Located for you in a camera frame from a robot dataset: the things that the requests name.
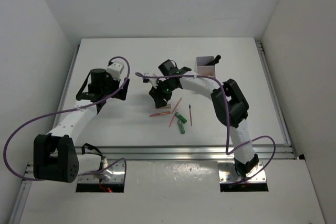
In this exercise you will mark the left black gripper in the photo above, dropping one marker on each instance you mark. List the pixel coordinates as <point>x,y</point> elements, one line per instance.
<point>121,94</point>

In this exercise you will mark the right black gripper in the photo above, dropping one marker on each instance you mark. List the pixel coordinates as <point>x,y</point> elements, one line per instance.
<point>158,96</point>

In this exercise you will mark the rose gold lipstick tube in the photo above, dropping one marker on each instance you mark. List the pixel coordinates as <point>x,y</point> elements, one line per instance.
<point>168,106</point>

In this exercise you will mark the green bottle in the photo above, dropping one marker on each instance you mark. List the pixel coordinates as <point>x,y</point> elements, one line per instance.
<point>181,118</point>
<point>181,127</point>

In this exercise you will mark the white organizer box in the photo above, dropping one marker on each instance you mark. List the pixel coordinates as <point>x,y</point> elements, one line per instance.
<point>202,68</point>

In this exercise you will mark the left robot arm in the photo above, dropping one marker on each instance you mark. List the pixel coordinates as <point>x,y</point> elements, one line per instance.
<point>55,156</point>

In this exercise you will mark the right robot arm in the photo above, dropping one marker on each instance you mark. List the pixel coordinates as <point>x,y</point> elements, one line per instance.
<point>230,106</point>

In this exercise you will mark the thin pink brush stick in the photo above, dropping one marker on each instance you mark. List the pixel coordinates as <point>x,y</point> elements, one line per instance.
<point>176,105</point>

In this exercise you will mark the pink lip pencil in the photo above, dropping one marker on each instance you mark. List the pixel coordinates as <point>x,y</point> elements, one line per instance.
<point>160,114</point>

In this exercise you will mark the long pink stick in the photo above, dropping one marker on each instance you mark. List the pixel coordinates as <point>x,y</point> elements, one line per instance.
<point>173,117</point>

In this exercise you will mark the pink mascara wand brush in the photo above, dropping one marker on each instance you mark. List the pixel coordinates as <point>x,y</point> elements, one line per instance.
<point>190,114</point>

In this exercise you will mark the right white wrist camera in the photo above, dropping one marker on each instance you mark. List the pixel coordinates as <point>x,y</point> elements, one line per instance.
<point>150,78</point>

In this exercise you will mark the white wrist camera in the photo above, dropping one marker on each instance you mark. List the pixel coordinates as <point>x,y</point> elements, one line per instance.
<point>115,70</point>
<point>150,78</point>

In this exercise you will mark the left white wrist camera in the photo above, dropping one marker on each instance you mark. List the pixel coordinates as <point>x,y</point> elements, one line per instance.
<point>115,70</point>

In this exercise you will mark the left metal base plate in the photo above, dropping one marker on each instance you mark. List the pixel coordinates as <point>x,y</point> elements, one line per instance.
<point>113,171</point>

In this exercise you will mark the metal base plate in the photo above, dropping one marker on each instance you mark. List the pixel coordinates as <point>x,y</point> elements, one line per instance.
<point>228,175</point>
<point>113,171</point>

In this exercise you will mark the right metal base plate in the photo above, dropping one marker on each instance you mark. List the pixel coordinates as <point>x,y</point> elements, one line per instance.
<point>228,175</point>

